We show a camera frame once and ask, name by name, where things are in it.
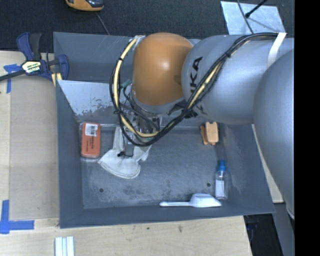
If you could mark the pale wood board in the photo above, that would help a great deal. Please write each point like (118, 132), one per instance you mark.
(32, 150)

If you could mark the white plastic scoop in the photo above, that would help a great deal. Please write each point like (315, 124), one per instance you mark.
(202, 200)

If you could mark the orange block with barcode label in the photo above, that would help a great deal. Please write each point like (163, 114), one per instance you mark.
(90, 143)

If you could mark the clear spray bottle blue cap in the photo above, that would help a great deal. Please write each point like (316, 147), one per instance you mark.
(221, 183)

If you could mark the grey metal bin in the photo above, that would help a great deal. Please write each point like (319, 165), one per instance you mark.
(175, 170)

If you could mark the white cloth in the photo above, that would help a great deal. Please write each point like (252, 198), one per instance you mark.
(122, 166)

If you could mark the orange and tan clip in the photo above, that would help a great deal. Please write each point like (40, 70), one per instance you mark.
(211, 133)

